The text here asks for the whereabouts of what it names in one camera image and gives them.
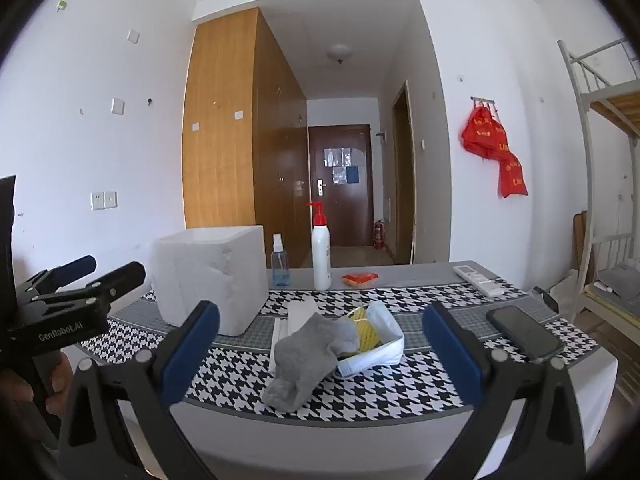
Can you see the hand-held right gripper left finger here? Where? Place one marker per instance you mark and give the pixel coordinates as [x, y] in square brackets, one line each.
[192, 355]

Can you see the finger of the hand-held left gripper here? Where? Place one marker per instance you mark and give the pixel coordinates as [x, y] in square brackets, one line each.
[75, 266]
[117, 277]

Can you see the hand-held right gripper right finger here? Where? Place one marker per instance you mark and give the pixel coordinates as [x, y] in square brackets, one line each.
[455, 355]

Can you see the white foam box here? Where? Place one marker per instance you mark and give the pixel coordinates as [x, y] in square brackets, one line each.
[200, 280]

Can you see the yellow foam net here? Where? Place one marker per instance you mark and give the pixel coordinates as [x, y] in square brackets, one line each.
[366, 335]

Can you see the grey sock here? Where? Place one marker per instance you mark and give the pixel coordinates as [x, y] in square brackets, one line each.
[305, 360]

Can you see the person's left hand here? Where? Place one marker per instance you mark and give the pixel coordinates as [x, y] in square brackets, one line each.
[61, 385]

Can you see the houndstooth table runner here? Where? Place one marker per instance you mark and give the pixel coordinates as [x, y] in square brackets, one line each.
[400, 390]

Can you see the black smartphone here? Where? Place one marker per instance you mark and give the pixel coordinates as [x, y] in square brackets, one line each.
[525, 332]

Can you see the white remote control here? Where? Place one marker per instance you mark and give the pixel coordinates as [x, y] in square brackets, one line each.
[479, 280]

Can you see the red snack packet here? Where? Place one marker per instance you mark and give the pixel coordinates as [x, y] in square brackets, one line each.
[360, 279]

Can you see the clear blue spray bottle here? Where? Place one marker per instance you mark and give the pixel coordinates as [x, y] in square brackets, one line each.
[280, 270]

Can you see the white plastic bag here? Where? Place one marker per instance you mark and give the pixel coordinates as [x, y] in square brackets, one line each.
[565, 292]

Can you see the red fire extinguisher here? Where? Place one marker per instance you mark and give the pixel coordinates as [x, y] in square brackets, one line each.
[379, 235]

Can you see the white lotion pump bottle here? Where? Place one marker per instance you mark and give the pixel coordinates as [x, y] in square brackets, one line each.
[321, 260]

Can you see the wooden boards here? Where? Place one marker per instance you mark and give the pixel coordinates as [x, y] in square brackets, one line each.
[581, 240]

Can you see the wooden wardrobe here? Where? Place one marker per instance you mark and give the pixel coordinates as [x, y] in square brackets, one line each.
[220, 135]

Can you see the dark brown entrance door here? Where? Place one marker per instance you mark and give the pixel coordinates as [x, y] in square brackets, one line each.
[345, 210]

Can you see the grey bedding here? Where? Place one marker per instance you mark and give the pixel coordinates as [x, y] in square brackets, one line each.
[620, 277]

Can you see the red cloth bag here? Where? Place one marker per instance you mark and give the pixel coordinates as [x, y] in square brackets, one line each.
[512, 177]
[482, 132]

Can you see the blue door notice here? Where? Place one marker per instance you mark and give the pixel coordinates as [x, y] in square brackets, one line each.
[352, 175]

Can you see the round ceiling lamp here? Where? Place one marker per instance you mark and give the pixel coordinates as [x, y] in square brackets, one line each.
[340, 52]

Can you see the white double wall socket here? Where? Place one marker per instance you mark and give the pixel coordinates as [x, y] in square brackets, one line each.
[103, 200]

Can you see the white wall switch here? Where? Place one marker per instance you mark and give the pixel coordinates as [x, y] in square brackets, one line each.
[117, 106]
[133, 35]

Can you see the wooden side door frame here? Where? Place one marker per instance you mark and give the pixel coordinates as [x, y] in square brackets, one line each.
[402, 175]

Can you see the small wall bracket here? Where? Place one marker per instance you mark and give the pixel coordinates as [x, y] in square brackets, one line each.
[382, 135]

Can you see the metal wall hook rack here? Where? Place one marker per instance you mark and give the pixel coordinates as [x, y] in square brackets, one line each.
[482, 101]

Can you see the white bunk bed frame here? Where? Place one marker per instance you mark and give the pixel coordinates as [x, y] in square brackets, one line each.
[582, 110]

